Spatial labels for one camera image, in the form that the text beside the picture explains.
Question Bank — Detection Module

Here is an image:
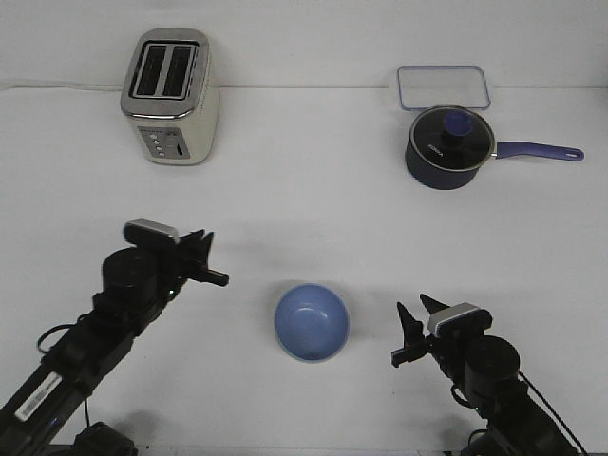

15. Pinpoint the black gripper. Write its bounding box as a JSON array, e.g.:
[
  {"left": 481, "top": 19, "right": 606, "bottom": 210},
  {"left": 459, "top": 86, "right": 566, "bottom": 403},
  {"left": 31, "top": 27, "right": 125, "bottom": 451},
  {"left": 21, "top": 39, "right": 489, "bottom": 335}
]
[
  {"left": 159, "top": 229, "right": 229, "bottom": 290},
  {"left": 390, "top": 294, "right": 466, "bottom": 380}
]

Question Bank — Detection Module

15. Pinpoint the blue bowl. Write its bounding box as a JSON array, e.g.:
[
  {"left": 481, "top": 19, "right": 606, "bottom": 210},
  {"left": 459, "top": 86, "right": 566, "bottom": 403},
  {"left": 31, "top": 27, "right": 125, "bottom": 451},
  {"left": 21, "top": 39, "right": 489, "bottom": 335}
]
[{"left": 274, "top": 283, "right": 351, "bottom": 363}]

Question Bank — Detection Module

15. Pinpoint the green bowl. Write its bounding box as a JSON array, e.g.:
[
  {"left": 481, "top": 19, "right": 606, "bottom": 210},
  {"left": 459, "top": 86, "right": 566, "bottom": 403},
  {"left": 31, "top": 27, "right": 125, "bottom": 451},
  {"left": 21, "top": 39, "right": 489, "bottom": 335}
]
[{"left": 274, "top": 282, "right": 352, "bottom": 364}]

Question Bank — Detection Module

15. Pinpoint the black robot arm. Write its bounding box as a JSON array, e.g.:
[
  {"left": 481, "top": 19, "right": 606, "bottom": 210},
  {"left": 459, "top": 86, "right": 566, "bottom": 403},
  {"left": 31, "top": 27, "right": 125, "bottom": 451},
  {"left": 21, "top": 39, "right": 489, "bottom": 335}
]
[
  {"left": 391, "top": 294, "right": 587, "bottom": 455},
  {"left": 1, "top": 220, "right": 229, "bottom": 455}
]

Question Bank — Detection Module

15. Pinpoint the dark blue saucepan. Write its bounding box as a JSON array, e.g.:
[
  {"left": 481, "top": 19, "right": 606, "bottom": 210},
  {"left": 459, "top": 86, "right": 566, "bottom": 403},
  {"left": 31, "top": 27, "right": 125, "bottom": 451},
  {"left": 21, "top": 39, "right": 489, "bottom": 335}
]
[{"left": 405, "top": 142, "right": 584, "bottom": 190}]

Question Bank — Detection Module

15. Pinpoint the cream and steel toaster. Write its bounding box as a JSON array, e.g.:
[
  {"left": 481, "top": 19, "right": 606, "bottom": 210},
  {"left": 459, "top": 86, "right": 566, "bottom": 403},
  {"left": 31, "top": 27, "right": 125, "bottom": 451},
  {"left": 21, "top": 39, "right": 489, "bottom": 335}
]
[{"left": 120, "top": 28, "right": 219, "bottom": 166}]

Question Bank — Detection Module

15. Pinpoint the glass pot lid blue knob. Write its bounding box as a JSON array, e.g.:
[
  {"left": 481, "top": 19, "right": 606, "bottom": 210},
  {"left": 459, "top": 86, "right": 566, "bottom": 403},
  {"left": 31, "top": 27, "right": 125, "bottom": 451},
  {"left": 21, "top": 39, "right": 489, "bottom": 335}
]
[{"left": 409, "top": 106, "right": 495, "bottom": 172}]

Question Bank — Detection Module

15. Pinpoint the clear container with blue rim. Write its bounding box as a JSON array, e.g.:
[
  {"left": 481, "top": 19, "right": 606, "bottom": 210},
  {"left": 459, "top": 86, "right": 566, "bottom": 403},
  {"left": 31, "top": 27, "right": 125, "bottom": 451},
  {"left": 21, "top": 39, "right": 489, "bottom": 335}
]
[{"left": 396, "top": 66, "right": 491, "bottom": 111}]

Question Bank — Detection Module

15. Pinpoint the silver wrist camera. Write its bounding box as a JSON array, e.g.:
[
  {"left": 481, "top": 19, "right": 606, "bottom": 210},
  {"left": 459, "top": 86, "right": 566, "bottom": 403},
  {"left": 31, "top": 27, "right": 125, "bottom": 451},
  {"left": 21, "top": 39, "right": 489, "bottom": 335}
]
[
  {"left": 427, "top": 303, "right": 492, "bottom": 338},
  {"left": 123, "top": 218, "right": 180, "bottom": 245}
]

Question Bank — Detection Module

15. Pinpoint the white toaster power cable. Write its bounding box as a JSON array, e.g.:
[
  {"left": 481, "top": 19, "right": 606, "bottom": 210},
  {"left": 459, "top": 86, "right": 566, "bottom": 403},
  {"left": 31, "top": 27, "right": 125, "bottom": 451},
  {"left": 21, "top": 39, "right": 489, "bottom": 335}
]
[{"left": 0, "top": 82, "right": 125, "bottom": 93}]

